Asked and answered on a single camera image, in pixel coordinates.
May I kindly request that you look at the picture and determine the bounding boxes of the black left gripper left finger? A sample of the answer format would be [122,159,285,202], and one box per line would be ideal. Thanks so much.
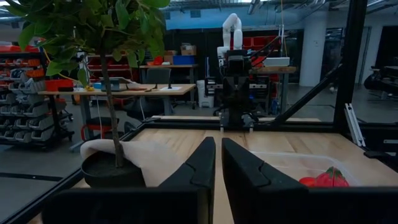
[158,136,216,224]

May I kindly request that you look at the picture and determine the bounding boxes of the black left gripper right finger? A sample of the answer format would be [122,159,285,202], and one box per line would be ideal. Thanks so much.
[221,138,309,224]

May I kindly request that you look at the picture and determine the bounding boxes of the small red toy strawberry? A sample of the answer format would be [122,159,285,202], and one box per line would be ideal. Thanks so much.
[314,166,350,188]

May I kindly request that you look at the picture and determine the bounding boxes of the clear plastic tupperware container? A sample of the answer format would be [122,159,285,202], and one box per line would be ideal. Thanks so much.
[248,151,364,188]

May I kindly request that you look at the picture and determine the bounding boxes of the white waste bin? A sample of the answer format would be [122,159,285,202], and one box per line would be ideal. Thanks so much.
[196,80,215,109]

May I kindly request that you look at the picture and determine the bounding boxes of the wooden top work table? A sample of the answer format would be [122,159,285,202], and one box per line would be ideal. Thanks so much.
[248,65,297,114]

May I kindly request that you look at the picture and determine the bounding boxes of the beige cloth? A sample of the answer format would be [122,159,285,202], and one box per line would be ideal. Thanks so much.
[80,139,187,187]

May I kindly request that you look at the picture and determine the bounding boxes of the blue storage bin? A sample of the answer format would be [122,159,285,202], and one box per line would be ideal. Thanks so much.
[172,55,196,65]

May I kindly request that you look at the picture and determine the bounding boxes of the white flat box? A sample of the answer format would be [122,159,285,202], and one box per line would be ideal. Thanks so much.
[262,57,290,67]

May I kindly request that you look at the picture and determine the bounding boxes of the brown cardboard box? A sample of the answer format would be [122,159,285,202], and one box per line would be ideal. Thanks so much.
[180,43,197,56]

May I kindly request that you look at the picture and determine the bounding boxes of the grey office chair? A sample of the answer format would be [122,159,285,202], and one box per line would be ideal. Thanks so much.
[123,67,172,122]

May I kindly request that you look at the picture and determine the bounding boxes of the long wooden desk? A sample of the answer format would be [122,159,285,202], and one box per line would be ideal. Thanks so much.
[37,83,197,147]

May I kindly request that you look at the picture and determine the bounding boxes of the black plant pot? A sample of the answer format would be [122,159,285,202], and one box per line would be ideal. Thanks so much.
[81,151,147,189]

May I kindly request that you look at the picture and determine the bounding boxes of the red and black stool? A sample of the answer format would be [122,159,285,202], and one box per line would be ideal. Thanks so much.
[80,117,121,141]

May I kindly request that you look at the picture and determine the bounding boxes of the green artificial plant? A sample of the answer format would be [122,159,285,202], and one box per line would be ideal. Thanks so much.
[6,0,171,169]

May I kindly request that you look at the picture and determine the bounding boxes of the orange plastic bin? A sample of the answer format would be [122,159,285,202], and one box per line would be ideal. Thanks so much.
[45,79,75,92]

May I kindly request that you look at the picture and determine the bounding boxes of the storage shelf with bins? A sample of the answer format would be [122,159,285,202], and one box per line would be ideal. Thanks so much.
[0,45,75,147]

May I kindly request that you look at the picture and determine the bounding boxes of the silver aluminium bracket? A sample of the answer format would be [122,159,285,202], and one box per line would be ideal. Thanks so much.
[344,103,367,147]

